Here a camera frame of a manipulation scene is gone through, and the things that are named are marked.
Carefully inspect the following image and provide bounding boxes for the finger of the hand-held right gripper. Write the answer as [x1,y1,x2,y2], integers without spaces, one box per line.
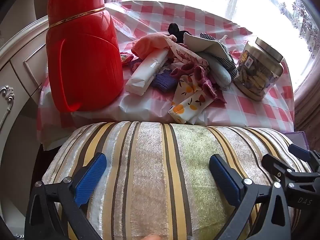
[261,153,320,209]
[288,144,320,173]

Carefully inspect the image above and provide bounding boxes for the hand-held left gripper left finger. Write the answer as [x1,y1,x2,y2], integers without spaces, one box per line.
[24,152,108,240]

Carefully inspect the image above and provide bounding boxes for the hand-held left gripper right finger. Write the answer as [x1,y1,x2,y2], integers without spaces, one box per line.
[209,154,293,240]

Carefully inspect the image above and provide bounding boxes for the orange fruit print cloth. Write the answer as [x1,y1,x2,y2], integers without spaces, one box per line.
[169,74,214,124]

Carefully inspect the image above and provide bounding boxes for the light blue towel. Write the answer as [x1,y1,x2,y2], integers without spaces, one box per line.
[200,52,232,90]

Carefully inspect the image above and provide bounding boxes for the purple knit mitten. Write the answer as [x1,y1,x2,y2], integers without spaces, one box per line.
[129,57,177,90]

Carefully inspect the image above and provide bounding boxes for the white tissue pack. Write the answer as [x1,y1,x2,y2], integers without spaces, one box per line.
[124,49,168,96]

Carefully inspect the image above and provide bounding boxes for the pink round pouch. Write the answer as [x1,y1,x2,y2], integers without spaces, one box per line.
[119,52,134,67]

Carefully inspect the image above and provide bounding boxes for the pink floral cloth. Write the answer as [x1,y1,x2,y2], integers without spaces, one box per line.
[170,41,208,68]

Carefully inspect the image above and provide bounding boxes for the grey checked potholder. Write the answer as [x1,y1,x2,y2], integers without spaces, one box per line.
[184,32,239,80]

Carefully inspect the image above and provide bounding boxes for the peach oval pad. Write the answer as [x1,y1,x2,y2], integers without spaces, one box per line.
[132,33,175,58]

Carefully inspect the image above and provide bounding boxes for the purple box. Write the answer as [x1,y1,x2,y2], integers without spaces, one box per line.
[285,131,310,153]

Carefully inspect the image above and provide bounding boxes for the red white checked tablecloth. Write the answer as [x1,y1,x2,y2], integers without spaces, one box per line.
[36,1,295,152]

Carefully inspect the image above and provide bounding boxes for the striped velvet cushion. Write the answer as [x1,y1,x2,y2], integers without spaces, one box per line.
[41,121,313,240]

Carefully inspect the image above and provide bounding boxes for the glass jar with gold lid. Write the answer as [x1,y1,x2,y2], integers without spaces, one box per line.
[233,37,285,102]

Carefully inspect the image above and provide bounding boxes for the red plastic thermos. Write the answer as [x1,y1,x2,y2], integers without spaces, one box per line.
[46,0,125,113]

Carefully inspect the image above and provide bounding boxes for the white ornate cabinet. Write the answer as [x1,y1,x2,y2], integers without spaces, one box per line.
[0,15,50,230]

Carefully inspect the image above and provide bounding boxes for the embroidered lace curtain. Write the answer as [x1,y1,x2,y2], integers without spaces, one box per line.
[225,0,320,60]

